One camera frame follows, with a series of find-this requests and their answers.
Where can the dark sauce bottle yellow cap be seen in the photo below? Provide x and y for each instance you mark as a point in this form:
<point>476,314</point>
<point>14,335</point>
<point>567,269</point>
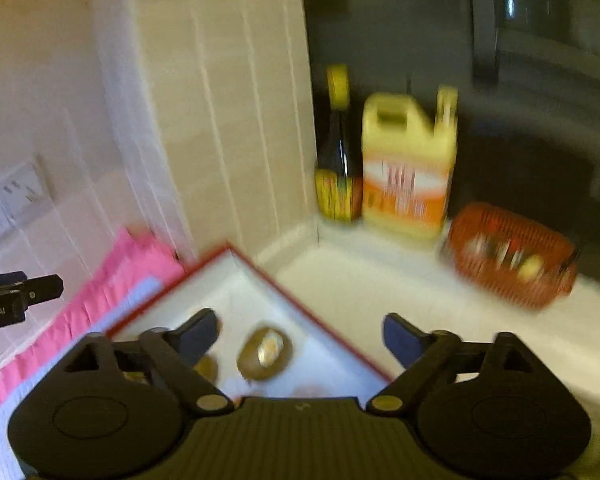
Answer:
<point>337,170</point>

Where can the white wall socket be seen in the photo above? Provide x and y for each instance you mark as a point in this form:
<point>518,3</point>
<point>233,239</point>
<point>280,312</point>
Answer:
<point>22,195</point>

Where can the red plastic basket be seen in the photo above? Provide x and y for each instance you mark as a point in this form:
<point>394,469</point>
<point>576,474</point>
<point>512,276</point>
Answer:
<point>512,255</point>

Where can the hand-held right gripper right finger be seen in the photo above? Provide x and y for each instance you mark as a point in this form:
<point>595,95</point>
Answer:
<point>402,340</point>

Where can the pink cloth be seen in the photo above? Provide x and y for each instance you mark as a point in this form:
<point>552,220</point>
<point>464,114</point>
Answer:
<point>105,290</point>

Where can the white quilted pad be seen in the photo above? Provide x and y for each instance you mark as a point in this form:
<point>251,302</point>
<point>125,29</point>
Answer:
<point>45,360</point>

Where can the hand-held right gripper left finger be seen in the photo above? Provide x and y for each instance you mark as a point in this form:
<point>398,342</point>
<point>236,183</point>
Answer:
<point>200,334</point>

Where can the dark window frame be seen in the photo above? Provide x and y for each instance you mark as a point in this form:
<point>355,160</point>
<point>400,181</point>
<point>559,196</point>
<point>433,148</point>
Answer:
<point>485,15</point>

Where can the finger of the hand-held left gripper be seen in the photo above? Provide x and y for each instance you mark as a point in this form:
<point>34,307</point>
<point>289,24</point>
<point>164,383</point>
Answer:
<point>42,287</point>

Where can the brown kiwi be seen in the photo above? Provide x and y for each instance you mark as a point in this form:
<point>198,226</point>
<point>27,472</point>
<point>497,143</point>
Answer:
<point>207,369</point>

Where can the red rimmed white box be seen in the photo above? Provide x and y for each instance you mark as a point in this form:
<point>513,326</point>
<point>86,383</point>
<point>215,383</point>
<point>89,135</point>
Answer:
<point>260,305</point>

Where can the yellow detergent jug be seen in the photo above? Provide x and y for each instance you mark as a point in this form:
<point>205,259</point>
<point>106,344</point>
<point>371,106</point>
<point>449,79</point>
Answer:
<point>405,180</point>

